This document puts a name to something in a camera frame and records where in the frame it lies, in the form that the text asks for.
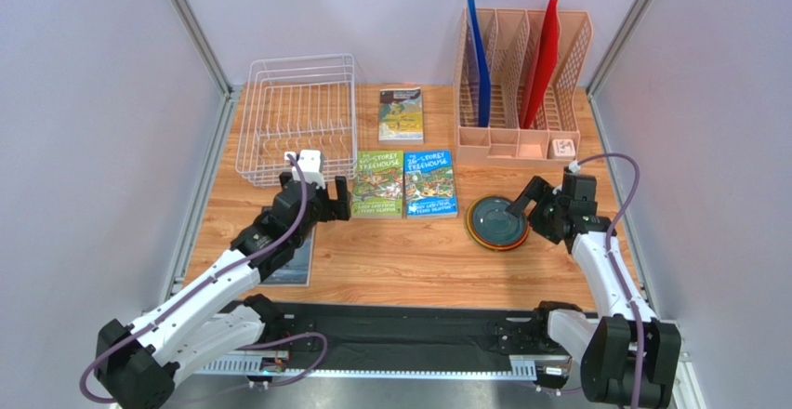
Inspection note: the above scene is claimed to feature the black base mat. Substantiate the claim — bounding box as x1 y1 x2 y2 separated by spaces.
210 299 601 373

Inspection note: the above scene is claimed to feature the pink plastic file organizer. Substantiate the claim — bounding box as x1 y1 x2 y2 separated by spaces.
453 8 593 169

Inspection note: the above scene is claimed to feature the small yellow cover book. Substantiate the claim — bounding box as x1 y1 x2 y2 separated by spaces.
377 87 425 144

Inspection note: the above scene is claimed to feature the small white patterned box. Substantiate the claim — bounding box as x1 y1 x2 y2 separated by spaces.
548 139 577 160

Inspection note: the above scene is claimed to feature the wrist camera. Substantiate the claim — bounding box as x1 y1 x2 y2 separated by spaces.
564 160 581 175
284 150 326 190

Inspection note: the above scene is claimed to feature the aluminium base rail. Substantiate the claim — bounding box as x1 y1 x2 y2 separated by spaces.
111 318 706 391

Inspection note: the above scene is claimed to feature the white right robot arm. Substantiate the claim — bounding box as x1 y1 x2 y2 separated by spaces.
507 170 682 408

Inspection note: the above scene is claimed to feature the blue 26-storey treehouse book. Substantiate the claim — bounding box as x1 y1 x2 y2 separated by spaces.
404 150 458 218

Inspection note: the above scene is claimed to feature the blue folder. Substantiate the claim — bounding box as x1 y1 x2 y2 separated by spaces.
466 0 492 127

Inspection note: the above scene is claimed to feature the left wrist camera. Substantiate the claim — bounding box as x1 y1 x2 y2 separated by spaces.
284 150 326 190

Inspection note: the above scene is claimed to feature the dark brown plate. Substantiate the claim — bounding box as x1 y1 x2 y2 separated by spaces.
465 195 530 251

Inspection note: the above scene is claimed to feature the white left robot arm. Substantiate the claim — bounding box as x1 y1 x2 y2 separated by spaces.
79 167 351 408

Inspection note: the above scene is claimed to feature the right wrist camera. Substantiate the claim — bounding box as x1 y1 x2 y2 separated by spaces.
564 160 581 175

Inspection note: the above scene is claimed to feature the white wire dish rack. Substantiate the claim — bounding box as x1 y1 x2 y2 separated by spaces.
235 53 358 187

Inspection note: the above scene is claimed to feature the green 65-storey treehouse book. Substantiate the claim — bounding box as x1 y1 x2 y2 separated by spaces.
351 151 404 218

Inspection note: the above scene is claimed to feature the orange plate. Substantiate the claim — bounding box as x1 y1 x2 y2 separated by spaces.
466 211 530 251

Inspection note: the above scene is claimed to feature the nineteen eighty-four book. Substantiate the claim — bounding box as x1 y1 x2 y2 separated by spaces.
260 230 315 286

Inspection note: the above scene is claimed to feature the red folder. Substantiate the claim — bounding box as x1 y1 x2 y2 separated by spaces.
520 0 561 129

